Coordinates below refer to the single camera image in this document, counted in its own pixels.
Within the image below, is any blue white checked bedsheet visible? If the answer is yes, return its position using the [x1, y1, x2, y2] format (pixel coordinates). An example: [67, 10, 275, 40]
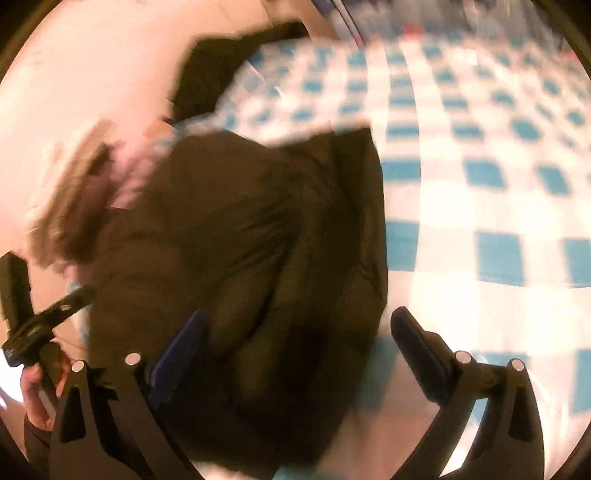
[152, 33, 591, 480]

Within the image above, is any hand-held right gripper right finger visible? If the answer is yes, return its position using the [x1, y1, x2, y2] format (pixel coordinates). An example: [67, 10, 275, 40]
[390, 307, 546, 480]

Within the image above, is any person's left hand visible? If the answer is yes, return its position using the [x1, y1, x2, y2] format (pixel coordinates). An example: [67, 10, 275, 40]
[20, 355, 72, 433]

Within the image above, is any person's left forearm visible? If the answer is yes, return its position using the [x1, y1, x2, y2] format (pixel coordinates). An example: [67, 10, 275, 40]
[22, 414, 55, 480]

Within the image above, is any dark olive padded jacket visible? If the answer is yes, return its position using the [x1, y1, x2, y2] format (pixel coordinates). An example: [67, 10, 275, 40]
[69, 124, 389, 477]

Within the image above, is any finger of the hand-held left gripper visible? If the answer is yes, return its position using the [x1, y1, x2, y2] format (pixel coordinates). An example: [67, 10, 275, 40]
[44, 284, 96, 329]

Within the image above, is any pile of pale clothes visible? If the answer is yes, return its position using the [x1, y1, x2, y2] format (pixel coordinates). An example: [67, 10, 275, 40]
[25, 116, 178, 280]

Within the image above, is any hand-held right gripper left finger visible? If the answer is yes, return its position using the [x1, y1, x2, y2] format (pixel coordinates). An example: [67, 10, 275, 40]
[48, 309, 208, 480]

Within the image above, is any dark garment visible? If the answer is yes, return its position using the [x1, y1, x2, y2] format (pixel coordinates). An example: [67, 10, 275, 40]
[167, 21, 311, 124]

